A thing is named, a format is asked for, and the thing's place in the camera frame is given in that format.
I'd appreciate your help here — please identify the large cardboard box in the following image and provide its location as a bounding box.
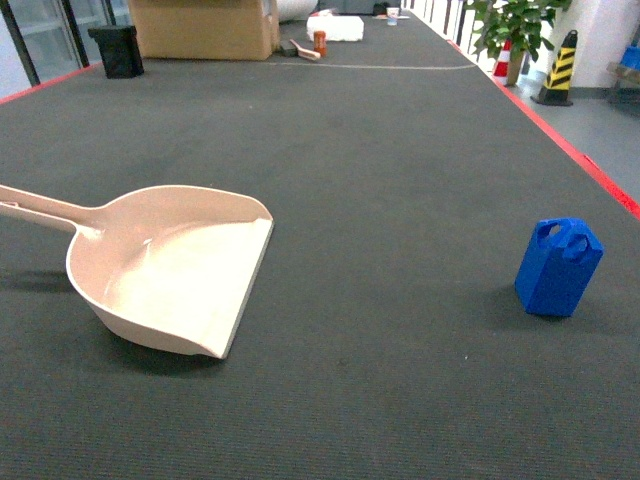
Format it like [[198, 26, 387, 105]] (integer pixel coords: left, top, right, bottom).
[[128, 0, 280, 61]]

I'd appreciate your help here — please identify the black plastic bin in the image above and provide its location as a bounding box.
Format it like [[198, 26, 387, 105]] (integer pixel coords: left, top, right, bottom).
[[88, 25, 144, 79]]

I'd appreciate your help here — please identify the beige plastic dustpan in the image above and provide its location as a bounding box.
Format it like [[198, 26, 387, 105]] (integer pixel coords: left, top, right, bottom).
[[1, 185, 274, 359]]

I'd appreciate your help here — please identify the red white traffic cone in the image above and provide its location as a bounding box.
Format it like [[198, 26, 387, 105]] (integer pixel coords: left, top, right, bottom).
[[492, 39, 511, 86]]

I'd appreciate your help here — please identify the yellow black traffic cone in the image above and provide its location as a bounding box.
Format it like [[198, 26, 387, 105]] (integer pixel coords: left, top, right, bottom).
[[531, 30, 579, 107]]

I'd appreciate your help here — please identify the wooden hand brush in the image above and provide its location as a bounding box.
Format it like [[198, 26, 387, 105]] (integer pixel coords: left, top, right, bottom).
[[289, 39, 322, 61]]

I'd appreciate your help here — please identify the white paper cup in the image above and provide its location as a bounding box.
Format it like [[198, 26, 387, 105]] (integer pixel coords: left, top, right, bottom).
[[386, 7, 400, 26]]

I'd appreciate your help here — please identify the green potted plant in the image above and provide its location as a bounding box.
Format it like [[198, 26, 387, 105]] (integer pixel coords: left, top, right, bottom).
[[464, 0, 573, 86]]

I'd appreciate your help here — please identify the orange can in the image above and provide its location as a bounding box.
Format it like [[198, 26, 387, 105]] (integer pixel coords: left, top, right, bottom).
[[313, 30, 327, 57]]

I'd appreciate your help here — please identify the blue plastic part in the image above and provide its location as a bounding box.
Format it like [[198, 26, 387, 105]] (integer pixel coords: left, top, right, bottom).
[[514, 217, 604, 317]]

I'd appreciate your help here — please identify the white foam block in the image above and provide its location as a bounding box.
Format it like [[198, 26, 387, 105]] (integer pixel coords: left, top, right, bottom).
[[306, 15, 364, 42]]

